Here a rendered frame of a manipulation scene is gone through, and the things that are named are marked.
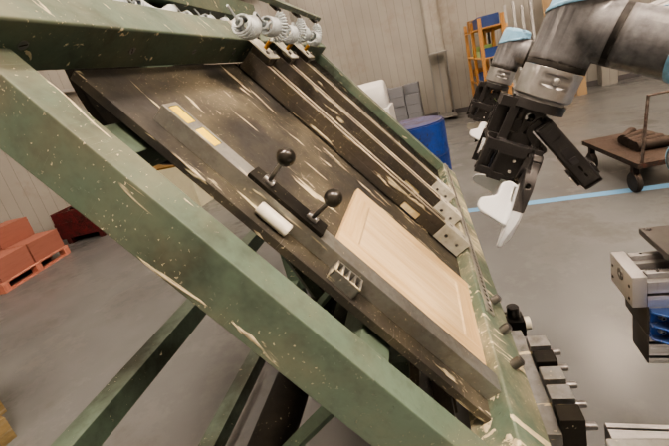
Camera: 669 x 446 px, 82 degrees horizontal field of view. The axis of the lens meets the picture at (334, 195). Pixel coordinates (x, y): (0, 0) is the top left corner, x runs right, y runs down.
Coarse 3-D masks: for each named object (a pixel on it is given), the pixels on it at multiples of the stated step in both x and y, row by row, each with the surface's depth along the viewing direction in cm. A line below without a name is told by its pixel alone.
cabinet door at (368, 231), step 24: (360, 192) 123; (360, 216) 109; (384, 216) 122; (360, 240) 98; (384, 240) 109; (408, 240) 121; (384, 264) 98; (408, 264) 108; (432, 264) 120; (408, 288) 96; (432, 288) 107; (456, 288) 119; (432, 312) 95; (456, 312) 106; (456, 336) 94
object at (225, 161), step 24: (168, 120) 78; (192, 144) 79; (216, 168) 80; (240, 168) 79; (264, 192) 79; (288, 216) 80; (312, 240) 81; (336, 240) 85; (360, 264) 84; (384, 288) 83; (384, 312) 84; (408, 312) 83; (432, 336) 83; (456, 360) 84; (480, 360) 89; (480, 384) 85
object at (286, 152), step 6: (282, 150) 71; (288, 150) 71; (276, 156) 72; (282, 156) 71; (288, 156) 71; (294, 156) 72; (282, 162) 71; (288, 162) 72; (276, 168) 76; (276, 174) 78; (264, 180) 80; (270, 180) 80
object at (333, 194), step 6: (330, 192) 72; (336, 192) 72; (324, 198) 73; (330, 198) 72; (336, 198) 72; (342, 198) 73; (324, 204) 76; (330, 204) 73; (336, 204) 73; (318, 210) 78; (312, 216) 81
